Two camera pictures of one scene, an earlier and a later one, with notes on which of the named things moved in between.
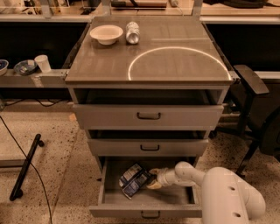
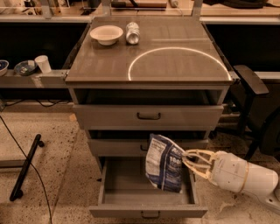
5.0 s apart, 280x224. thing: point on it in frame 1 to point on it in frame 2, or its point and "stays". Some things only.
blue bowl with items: (25, 67) stays
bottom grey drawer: (179, 200) stays
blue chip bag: (133, 179) to (164, 164)
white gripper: (164, 178) to (229, 171)
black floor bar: (16, 192) stays
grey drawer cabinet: (148, 86) stays
